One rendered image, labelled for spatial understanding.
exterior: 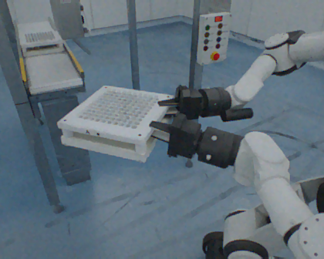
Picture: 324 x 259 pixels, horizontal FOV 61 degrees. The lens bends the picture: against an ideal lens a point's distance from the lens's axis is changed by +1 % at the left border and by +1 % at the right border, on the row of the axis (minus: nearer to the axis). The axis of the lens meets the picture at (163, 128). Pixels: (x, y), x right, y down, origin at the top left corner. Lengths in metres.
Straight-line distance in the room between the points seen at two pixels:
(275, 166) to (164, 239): 1.21
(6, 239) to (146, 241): 0.81
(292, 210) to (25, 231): 1.62
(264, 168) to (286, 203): 0.08
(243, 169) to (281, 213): 0.16
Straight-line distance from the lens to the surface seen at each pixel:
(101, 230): 1.78
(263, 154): 0.60
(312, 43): 0.99
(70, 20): 1.41
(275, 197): 0.57
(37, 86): 1.51
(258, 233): 0.96
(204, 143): 0.63
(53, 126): 1.75
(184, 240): 1.71
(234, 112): 0.85
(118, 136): 0.67
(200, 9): 1.58
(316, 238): 0.48
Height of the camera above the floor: 1.43
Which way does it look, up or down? 35 degrees down
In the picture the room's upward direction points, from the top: straight up
